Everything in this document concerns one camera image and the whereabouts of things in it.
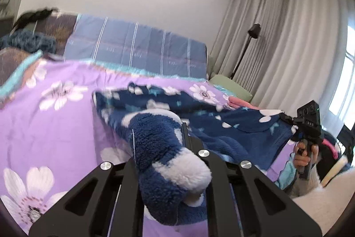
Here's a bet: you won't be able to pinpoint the black floor lamp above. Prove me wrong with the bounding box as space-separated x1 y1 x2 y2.
230 24 261 79

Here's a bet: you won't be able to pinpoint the navy star fleece pajama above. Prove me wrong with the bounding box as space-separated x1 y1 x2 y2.
92 83 296 226

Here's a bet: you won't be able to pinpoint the right hand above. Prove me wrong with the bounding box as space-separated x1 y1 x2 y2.
293 141 319 171

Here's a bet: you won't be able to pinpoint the teal fleece blanket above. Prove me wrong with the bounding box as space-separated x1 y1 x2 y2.
1 30 57 54

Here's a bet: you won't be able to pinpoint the beige curtain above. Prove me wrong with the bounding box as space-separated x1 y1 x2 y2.
209 0 354 125

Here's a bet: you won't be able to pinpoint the green cushion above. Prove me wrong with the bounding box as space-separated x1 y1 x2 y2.
209 75 253 102

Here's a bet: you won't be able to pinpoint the blue plaid pillow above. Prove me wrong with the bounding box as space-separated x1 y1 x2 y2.
64 14 207 78

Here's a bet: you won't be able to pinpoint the black garment on headboard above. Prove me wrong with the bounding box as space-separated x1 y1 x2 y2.
12 8 59 32

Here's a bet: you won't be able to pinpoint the cream knit sleeve forearm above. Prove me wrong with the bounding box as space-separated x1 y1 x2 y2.
294 166 354 235

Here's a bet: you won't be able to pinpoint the purple floral bedsheet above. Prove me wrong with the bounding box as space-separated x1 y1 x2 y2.
0 50 299 237

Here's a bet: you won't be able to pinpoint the pink folded clothes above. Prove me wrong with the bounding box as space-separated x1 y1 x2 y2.
227 96 259 110

